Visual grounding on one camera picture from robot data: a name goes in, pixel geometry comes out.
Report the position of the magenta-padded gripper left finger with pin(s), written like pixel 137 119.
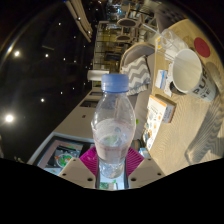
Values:
pixel 76 170

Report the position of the clear bottle with blue cap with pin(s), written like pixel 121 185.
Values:
pixel 113 126

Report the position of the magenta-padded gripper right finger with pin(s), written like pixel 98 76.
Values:
pixel 145 171

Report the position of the white round pillar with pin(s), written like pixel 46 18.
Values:
pixel 96 75

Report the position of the small white blue packet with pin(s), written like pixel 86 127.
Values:
pixel 161 79

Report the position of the window with colourful poster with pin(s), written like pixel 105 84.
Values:
pixel 61 153

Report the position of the group of ceiling spotlights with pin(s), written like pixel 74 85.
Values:
pixel 9 118

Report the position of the clear plastic cup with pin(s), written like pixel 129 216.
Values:
pixel 170 41

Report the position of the white mug with dark lettering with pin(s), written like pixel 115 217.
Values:
pixel 188 71

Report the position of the grey white chevron cushion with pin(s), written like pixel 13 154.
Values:
pixel 138 75

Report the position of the orange and white box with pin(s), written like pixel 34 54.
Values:
pixel 155 116

